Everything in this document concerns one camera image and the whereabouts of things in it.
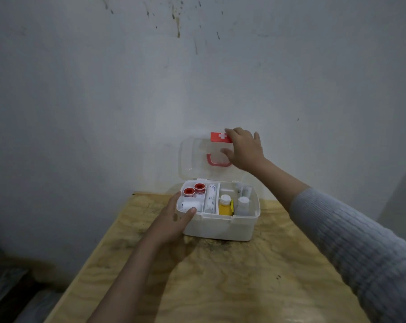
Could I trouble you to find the person's right hand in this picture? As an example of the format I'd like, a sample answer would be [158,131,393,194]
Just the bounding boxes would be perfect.
[221,128,268,175]

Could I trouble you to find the person's left hand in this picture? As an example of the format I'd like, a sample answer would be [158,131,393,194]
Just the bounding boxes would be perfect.
[143,192,197,254]

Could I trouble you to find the clear box lid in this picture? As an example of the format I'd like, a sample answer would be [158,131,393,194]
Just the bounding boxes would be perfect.
[178,137,249,183]

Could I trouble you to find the white first aid box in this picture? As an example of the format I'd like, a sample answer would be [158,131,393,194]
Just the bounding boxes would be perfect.
[176,179,261,242]

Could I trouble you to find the person's right forearm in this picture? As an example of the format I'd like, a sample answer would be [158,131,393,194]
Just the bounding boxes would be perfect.
[253,159,406,323]

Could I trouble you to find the person's left forearm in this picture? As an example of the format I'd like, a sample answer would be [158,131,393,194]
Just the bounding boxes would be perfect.
[87,236,168,323]

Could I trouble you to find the short white gauze roll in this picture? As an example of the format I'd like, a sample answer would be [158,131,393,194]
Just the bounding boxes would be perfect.
[178,200,203,213]

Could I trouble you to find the red lid latch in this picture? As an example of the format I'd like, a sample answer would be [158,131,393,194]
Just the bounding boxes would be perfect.
[210,132,233,144]

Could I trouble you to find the long white bandage roll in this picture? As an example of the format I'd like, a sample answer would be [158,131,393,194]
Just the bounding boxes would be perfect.
[204,185,218,214]

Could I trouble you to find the yellow bottle with white cap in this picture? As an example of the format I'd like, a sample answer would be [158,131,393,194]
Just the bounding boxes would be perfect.
[218,194,234,216]

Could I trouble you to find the clear bottle with white cap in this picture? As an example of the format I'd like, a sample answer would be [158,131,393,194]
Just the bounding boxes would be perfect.
[236,196,251,216]

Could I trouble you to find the grey bundle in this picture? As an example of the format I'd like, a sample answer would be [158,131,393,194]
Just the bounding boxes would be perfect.
[0,266,30,311]
[13,289,64,323]

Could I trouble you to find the red lid handle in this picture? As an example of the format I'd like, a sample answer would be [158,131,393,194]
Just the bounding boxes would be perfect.
[206,153,232,167]

